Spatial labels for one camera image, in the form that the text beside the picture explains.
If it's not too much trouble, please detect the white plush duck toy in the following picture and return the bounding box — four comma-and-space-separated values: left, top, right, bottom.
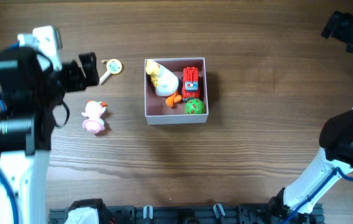
145, 60, 182, 108

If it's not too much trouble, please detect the red toy fire truck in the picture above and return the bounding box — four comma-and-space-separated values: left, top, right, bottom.
182, 67, 200, 101

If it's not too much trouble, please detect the green patterned ball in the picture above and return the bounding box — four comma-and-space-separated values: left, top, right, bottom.
185, 98, 206, 114

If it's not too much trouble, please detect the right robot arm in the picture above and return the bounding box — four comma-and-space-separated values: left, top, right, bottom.
265, 11, 353, 223

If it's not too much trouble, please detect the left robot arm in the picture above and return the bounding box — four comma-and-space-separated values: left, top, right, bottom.
0, 47, 99, 223

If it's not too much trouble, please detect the wooden rattle drum toy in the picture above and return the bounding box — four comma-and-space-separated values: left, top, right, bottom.
99, 58, 122, 85

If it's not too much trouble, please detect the pink plush chick toy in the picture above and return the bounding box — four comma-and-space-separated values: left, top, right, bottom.
81, 100, 108, 134

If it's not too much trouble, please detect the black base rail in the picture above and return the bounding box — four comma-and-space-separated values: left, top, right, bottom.
48, 203, 325, 224

